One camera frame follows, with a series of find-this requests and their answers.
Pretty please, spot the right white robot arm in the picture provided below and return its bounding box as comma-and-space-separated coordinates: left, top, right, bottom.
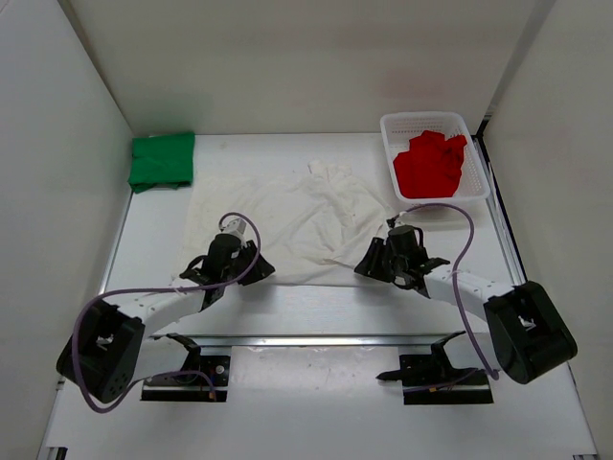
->
354, 225, 578, 384

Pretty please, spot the white t shirt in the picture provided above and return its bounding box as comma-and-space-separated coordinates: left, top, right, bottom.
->
175, 160, 394, 287

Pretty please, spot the red t shirt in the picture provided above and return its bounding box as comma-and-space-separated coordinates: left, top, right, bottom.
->
393, 130, 467, 199

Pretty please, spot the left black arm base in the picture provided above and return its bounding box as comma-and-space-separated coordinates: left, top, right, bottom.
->
133, 333, 231, 403

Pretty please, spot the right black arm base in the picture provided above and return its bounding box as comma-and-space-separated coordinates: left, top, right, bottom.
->
376, 331, 494, 405

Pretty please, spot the green t shirt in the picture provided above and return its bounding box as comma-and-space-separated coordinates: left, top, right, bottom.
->
128, 132, 195, 194

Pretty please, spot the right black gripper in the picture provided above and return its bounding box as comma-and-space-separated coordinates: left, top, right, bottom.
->
356, 239, 408, 284

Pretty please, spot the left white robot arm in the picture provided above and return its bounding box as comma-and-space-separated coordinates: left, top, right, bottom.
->
57, 213, 275, 414

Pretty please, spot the white plastic basket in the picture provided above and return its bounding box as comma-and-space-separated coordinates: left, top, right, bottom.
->
379, 111, 490, 208

